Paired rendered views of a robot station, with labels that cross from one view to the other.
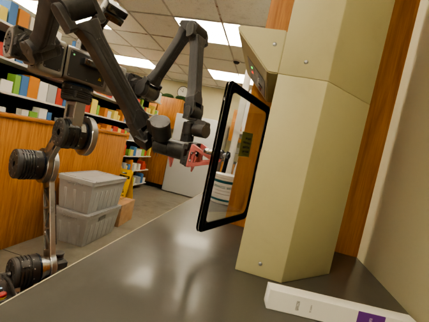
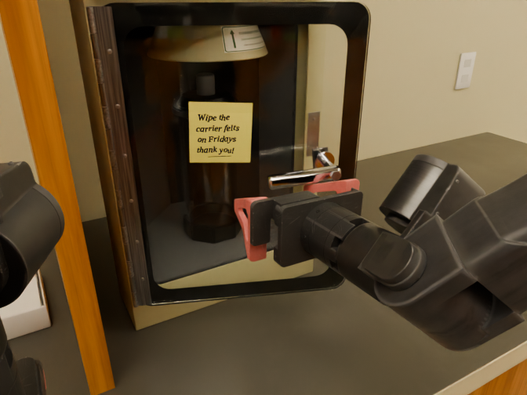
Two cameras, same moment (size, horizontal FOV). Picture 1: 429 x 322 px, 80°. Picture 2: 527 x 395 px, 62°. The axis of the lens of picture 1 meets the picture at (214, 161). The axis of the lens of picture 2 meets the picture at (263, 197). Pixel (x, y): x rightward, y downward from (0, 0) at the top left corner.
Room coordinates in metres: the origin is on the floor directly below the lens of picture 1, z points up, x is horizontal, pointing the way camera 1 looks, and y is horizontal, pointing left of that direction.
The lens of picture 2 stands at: (1.09, 0.35, 1.40)
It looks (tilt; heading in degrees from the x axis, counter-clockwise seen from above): 25 degrees down; 230
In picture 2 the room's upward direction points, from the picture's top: straight up
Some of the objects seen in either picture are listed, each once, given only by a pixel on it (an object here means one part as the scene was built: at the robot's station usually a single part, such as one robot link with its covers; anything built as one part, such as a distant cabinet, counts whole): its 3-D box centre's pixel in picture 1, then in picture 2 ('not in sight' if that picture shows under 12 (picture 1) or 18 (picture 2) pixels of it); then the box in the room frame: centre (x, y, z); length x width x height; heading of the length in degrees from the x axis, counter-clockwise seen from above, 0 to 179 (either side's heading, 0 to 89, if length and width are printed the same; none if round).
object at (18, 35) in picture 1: (29, 44); not in sight; (0.98, 0.78, 1.45); 0.09 x 0.08 x 0.12; 143
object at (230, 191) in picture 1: (238, 160); (241, 171); (0.77, -0.07, 1.19); 0.30 x 0.01 x 0.40; 149
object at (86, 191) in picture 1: (93, 190); not in sight; (2.69, 1.20, 0.49); 0.60 x 0.42 x 0.33; 169
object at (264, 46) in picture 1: (259, 71); not in sight; (0.76, -0.07, 1.46); 0.32 x 0.11 x 0.10; 169
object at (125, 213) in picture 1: (116, 209); not in sight; (3.30, 1.13, 0.14); 0.41 x 0.32 x 0.28; 175
